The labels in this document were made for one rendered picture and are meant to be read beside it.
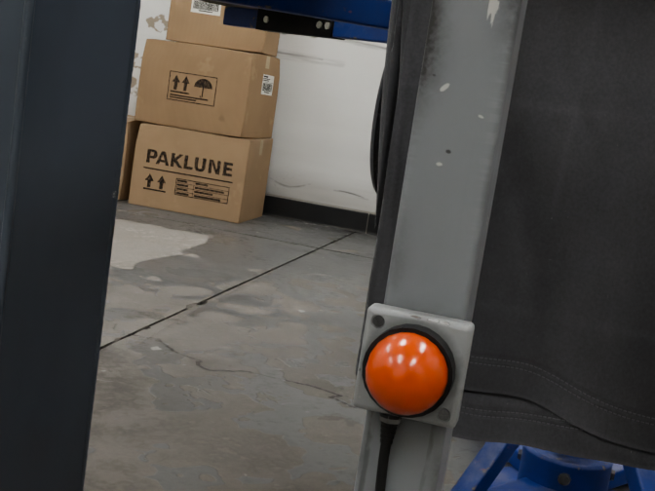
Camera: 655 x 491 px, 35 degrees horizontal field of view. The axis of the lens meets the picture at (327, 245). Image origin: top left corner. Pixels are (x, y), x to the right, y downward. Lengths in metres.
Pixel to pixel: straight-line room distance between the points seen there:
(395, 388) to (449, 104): 0.13
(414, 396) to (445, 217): 0.09
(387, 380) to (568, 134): 0.35
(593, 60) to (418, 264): 0.31
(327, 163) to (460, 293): 5.10
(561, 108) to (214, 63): 4.55
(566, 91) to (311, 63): 4.87
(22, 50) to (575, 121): 0.44
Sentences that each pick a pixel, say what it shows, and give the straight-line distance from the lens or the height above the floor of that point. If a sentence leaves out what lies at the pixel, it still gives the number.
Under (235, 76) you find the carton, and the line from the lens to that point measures 5.22.
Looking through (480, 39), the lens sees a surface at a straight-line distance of 0.49.
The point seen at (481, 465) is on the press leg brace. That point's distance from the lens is 1.96.
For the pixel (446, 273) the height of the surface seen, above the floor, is 0.69.
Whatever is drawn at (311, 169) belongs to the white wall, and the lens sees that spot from 5.61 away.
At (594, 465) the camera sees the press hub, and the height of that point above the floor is 0.11.
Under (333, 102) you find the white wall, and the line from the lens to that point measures 5.57.
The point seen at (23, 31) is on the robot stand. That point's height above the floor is 0.78.
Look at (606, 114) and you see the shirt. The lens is 0.77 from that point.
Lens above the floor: 0.78
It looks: 9 degrees down
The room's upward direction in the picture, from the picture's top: 9 degrees clockwise
